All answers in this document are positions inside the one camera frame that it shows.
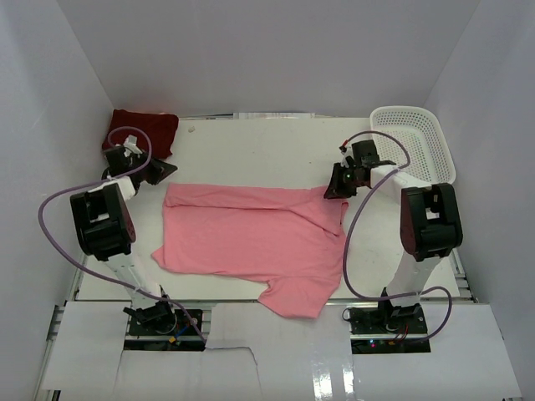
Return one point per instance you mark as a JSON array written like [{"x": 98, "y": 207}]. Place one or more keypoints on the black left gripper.
[{"x": 147, "y": 170}]

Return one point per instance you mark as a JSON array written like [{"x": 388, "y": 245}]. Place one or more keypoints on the white perforated plastic basket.
[{"x": 421, "y": 138}]

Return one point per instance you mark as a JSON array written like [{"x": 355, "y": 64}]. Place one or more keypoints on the white paper strip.
[{"x": 273, "y": 115}]

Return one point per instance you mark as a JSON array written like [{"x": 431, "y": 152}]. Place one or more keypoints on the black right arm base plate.
[{"x": 370, "y": 334}]

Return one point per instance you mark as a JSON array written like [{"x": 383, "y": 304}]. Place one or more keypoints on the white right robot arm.
[{"x": 430, "y": 225}]

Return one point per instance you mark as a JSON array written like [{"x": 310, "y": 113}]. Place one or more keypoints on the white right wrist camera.
[{"x": 347, "y": 155}]

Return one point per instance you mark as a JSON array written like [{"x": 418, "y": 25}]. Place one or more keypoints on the pink t-shirt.
[{"x": 292, "y": 240}]

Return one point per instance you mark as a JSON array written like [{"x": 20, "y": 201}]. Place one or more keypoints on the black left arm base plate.
[{"x": 177, "y": 335}]

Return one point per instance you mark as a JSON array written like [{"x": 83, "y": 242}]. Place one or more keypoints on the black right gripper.
[{"x": 338, "y": 179}]

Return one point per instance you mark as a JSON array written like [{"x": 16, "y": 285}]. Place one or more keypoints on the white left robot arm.
[{"x": 106, "y": 231}]

